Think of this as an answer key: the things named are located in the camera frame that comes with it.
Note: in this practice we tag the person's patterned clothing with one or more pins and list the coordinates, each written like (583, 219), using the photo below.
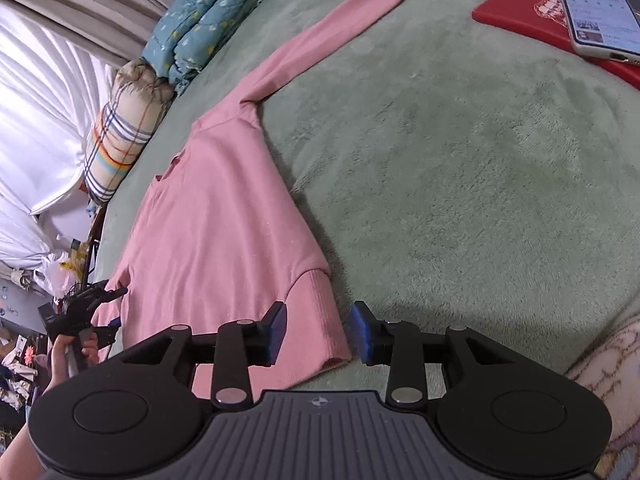
(610, 375)

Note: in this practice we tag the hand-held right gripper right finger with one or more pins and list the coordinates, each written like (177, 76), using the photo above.
(362, 334)

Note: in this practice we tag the white plastic bag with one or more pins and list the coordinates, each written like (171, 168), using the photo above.
(52, 272)

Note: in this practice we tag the person's left hand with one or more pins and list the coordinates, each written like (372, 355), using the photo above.
(62, 360)

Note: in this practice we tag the pink sweater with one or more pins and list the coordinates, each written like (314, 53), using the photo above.
(225, 220)

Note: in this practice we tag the white curtain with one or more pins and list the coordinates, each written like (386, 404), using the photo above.
(40, 130)

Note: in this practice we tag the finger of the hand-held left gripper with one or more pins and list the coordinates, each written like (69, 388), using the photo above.
(114, 293)
(110, 331)

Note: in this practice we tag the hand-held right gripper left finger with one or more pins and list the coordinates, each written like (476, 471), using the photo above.
(277, 334)

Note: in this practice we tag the red notebook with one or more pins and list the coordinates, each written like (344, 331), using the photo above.
(550, 20)

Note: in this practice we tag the smartphone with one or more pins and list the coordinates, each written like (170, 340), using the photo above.
(595, 7)

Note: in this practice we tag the green fleece blanket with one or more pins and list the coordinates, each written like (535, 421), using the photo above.
(450, 175)

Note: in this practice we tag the teal floral quilt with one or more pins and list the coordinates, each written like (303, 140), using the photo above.
(205, 25)

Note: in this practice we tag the plaid pillow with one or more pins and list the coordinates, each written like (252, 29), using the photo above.
(125, 125)

